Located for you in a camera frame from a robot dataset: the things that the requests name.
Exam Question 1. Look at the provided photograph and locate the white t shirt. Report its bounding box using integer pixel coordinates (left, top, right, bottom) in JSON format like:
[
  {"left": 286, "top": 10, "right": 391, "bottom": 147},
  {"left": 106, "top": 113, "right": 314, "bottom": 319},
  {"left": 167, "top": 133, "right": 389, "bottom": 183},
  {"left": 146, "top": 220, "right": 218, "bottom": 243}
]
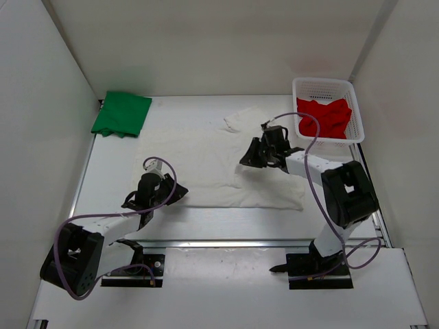
[{"left": 131, "top": 107, "right": 305, "bottom": 211}]

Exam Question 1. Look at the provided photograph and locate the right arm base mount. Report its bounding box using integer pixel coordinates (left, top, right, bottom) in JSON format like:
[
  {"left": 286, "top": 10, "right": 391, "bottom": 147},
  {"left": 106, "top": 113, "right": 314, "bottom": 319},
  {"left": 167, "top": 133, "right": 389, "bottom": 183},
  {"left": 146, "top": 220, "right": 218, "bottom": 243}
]
[{"left": 270, "top": 242, "right": 353, "bottom": 290}]

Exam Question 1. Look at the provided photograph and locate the red t shirt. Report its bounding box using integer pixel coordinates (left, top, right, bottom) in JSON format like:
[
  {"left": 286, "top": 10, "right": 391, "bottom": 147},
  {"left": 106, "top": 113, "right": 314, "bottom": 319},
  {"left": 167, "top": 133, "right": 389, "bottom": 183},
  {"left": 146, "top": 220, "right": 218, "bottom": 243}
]
[{"left": 296, "top": 98, "right": 352, "bottom": 139}]

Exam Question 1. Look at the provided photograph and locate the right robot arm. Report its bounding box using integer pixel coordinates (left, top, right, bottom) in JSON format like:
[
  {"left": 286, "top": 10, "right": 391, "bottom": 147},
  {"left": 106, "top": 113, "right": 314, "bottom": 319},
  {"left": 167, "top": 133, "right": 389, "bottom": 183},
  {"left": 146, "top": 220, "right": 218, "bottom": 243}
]
[{"left": 239, "top": 125, "right": 379, "bottom": 280}]

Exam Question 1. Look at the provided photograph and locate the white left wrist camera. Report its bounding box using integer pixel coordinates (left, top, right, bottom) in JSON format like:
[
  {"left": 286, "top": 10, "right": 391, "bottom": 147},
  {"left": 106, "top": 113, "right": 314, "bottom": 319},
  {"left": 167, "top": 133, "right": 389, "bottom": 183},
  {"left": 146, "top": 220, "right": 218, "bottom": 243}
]
[{"left": 143, "top": 159, "right": 163, "bottom": 177}]

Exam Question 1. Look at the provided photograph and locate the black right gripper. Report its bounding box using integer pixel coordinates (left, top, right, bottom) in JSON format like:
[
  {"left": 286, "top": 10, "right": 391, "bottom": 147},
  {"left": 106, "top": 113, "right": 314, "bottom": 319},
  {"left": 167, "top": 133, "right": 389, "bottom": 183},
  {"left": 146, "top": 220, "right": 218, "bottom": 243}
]
[{"left": 241, "top": 138, "right": 276, "bottom": 169}]

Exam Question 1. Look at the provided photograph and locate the aluminium table rail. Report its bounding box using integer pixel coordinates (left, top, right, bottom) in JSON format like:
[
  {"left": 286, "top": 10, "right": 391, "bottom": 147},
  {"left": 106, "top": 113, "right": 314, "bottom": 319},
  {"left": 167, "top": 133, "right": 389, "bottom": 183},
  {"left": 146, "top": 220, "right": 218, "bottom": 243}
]
[{"left": 112, "top": 239, "right": 320, "bottom": 250}]

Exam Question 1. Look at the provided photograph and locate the green t shirt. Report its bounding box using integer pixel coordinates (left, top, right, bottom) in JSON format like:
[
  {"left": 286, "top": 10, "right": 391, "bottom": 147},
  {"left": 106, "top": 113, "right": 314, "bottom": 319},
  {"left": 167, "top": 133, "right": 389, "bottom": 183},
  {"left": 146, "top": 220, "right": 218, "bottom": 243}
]
[{"left": 91, "top": 91, "right": 152, "bottom": 138}]

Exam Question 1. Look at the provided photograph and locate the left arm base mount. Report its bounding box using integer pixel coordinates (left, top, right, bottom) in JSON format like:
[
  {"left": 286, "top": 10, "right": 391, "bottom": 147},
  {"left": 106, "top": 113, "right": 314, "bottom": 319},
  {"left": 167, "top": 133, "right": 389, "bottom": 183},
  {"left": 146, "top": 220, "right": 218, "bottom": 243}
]
[{"left": 101, "top": 239, "right": 165, "bottom": 288}]

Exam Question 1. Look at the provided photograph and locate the white plastic basket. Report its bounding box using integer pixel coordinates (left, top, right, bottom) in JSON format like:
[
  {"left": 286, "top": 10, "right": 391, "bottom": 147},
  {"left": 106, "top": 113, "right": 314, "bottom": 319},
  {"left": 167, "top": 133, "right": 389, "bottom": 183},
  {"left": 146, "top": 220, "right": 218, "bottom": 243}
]
[{"left": 292, "top": 77, "right": 364, "bottom": 147}]

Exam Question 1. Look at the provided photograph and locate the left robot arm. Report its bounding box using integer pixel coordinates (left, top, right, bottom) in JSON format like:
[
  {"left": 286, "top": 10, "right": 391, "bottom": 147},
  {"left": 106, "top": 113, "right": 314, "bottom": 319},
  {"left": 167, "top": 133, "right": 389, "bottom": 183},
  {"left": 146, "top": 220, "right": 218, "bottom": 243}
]
[{"left": 40, "top": 173, "right": 189, "bottom": 300}]

